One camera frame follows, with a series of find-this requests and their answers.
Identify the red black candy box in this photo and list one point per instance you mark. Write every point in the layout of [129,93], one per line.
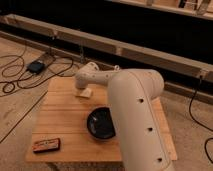
[46,145]

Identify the white soap bar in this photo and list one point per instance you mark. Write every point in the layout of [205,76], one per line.
[86,93]

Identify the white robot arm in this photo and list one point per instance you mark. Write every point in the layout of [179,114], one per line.
[130,93]

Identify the blue power adapter box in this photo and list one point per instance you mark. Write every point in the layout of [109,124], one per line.
[35,67]

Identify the black ceramic bowl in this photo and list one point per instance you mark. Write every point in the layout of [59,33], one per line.
[100,124]

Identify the wooden frame beam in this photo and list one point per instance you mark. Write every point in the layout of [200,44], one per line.
[149,56]

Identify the wooden table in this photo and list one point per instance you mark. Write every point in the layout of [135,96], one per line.
[63,115]

